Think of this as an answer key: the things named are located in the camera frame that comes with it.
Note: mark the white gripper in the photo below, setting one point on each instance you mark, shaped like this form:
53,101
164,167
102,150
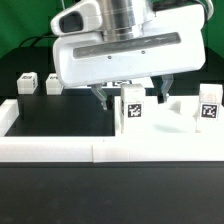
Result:
96,45

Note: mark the white square table top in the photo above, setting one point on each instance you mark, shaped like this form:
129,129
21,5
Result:
178,115

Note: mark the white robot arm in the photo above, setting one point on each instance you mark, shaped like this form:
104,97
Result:
100,41

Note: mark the white U-shaped obstacle fence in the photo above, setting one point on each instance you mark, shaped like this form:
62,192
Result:
152,148

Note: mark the white marker base plate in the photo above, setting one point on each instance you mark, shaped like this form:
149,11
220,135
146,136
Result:
146,82

